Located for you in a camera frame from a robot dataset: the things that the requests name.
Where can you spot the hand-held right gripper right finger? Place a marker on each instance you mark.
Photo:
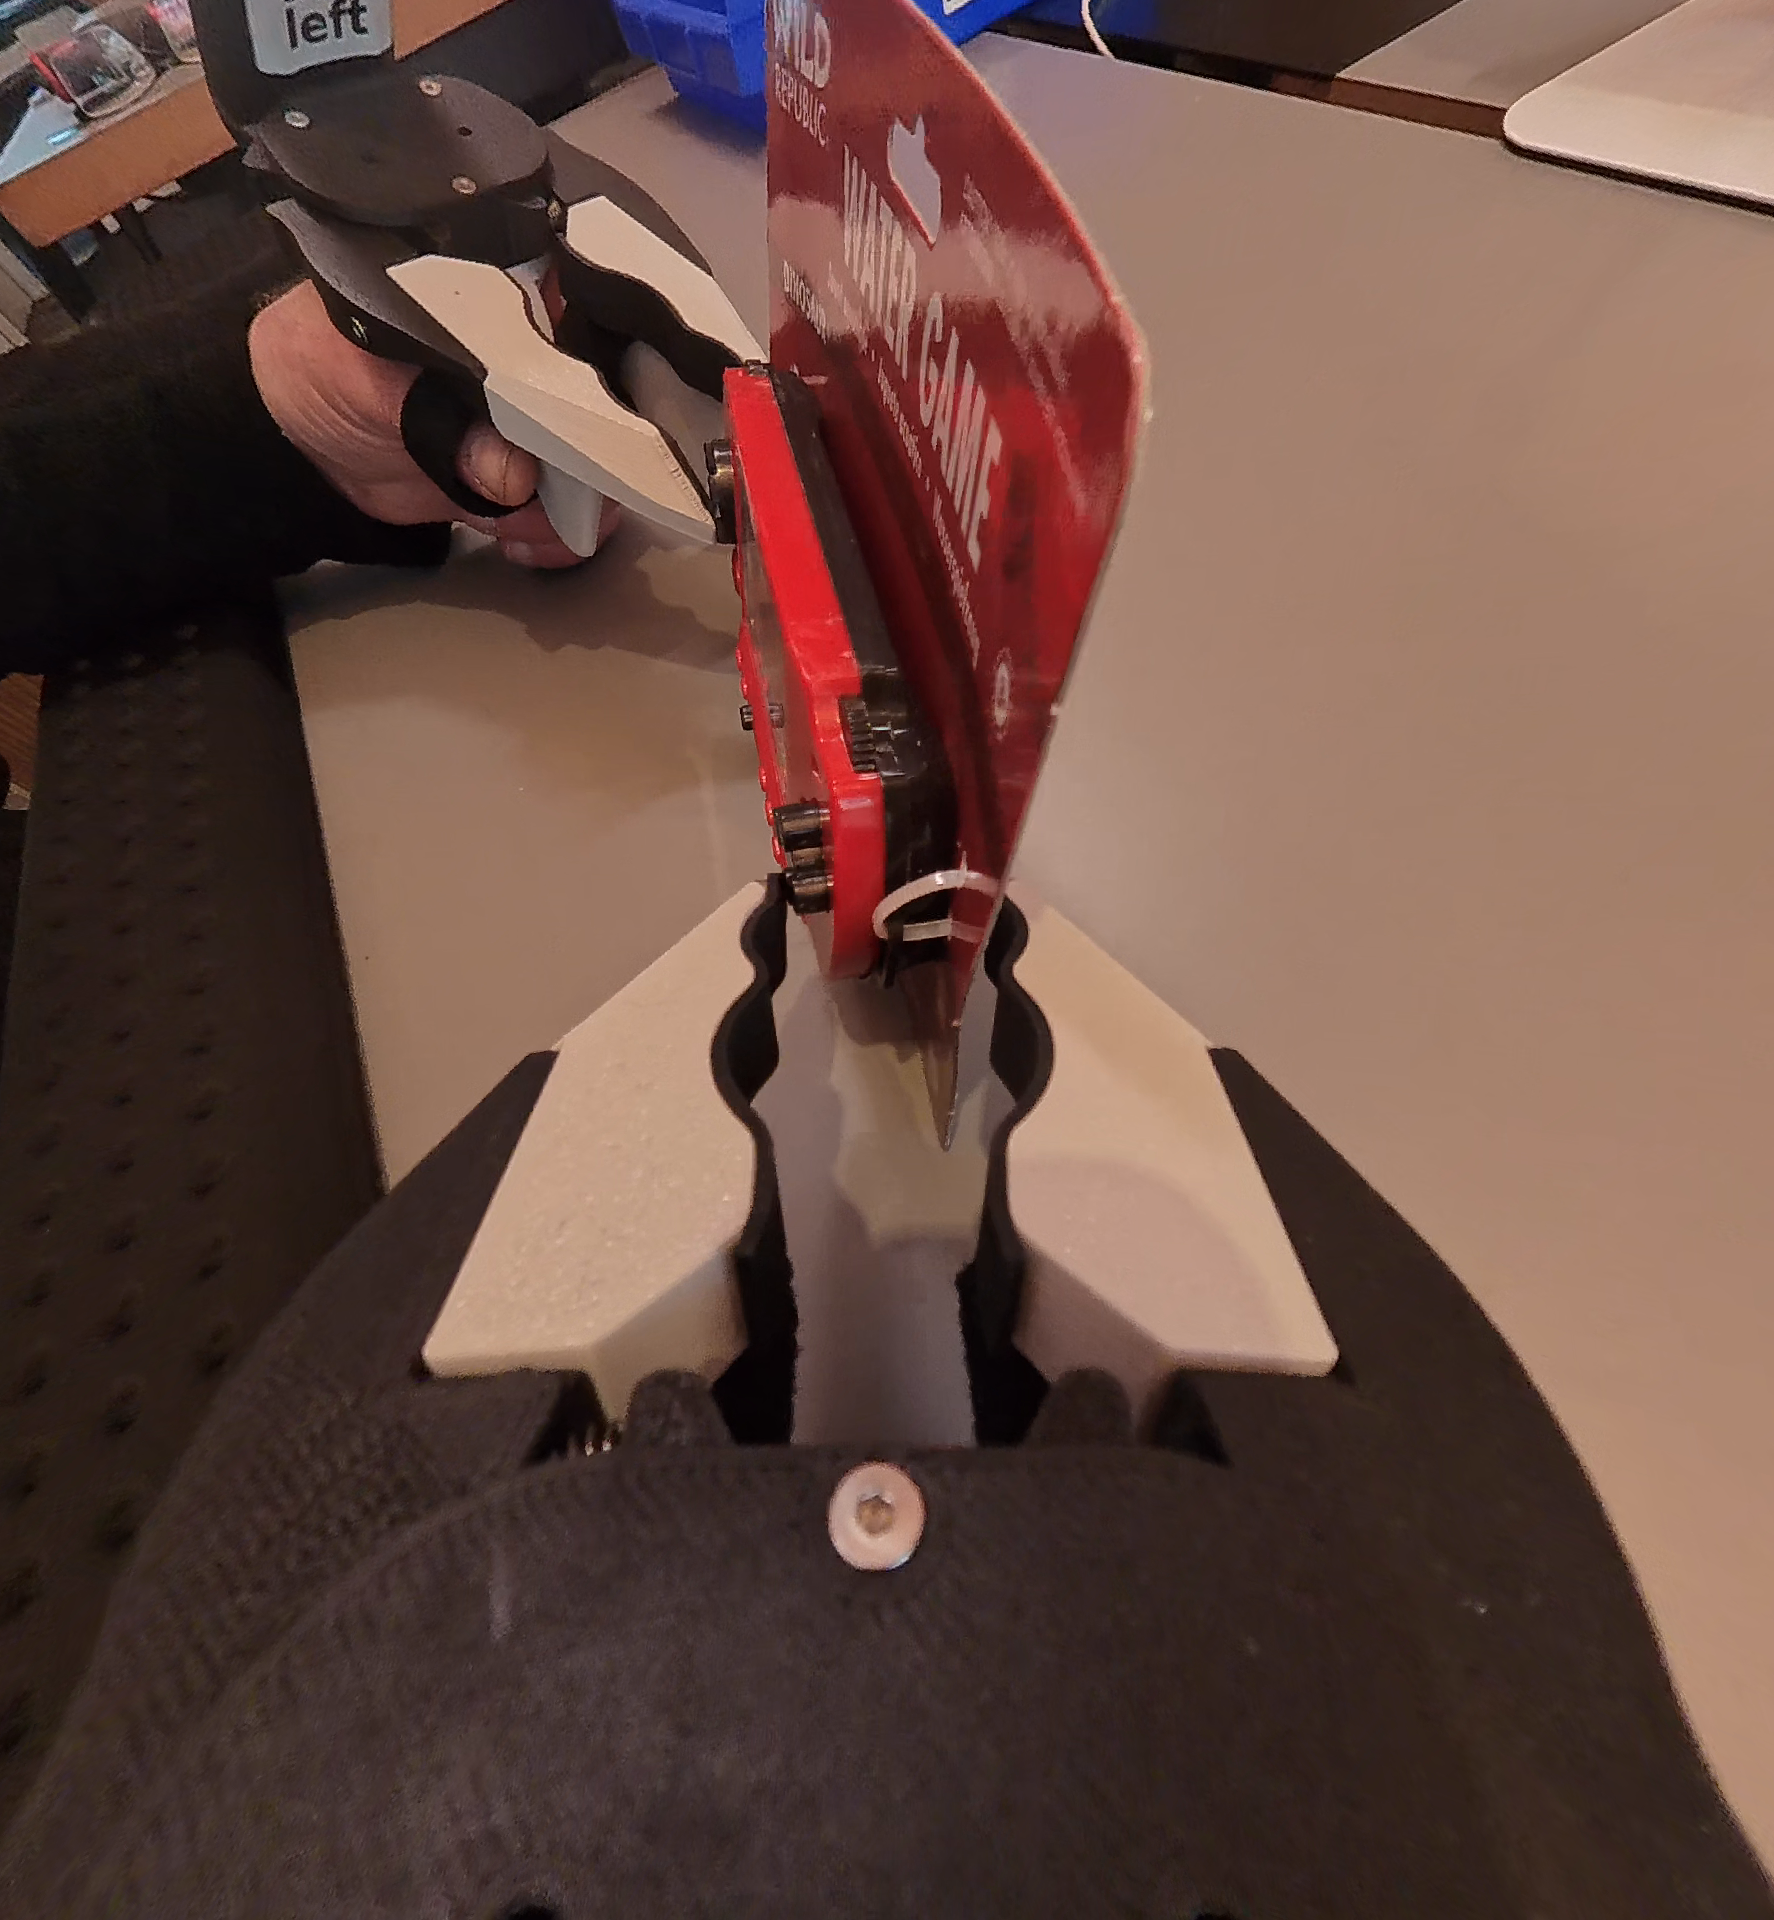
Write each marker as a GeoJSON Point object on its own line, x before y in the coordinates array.
{"type": "Point", "coordinates": [1145, 1228]}

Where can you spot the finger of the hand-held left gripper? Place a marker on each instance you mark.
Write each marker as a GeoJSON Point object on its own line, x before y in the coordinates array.
{"type": "Point", "coordinates": [572, 417]}
{"type": "Point", "coordinates": [663, 275]}

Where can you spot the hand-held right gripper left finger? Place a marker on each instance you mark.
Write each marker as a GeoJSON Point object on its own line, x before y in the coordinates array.
{"type": "Point", "coordinates": [613, 1203]}

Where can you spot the red carded water game toy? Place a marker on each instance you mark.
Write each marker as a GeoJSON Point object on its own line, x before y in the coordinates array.
{"type": "Point", "coordinates": [978, 375]}

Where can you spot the person's left forearm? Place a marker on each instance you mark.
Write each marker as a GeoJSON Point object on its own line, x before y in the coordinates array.
{"type": "Point", "coordinates": [111, 497]}

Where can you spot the person's left hand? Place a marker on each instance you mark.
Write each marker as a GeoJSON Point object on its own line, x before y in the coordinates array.
{"type": "Point", "coordinates": [329, 436]}

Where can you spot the blue plastic bin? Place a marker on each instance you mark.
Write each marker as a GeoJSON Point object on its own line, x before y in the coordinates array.
{"type": "Point", "coordinates": [693, 57]}

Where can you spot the wooden background desk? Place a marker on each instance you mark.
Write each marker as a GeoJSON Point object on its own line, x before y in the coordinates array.
{"type": "Point", "coordinates": [125, 184]}

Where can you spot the white monitor stand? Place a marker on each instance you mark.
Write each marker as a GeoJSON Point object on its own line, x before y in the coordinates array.
{"type": "Point", "coordinates": [1685, 117]}

